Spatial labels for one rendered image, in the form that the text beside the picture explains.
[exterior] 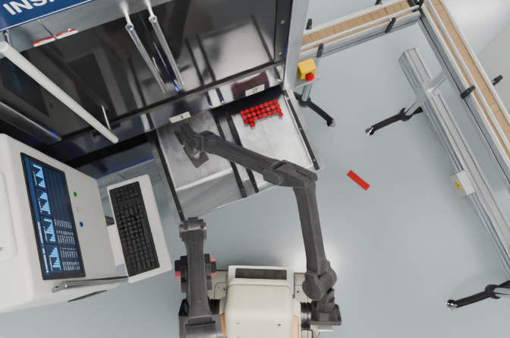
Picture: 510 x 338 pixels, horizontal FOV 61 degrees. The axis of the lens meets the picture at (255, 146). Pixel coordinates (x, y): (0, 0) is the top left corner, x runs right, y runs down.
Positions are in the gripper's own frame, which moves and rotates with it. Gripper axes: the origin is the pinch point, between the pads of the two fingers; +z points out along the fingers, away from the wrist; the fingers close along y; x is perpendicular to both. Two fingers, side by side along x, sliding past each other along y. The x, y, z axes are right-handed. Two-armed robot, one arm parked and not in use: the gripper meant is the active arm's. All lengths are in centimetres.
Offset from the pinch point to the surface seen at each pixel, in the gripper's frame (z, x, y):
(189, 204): 8.5, 14.7, -13.4
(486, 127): 3, -111, -58
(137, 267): 13, 48, -23
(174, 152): 9.9, 7.7, 10.1
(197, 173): 9.1, 4.3, -3.8
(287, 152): 8.8, -33.9, -18.2
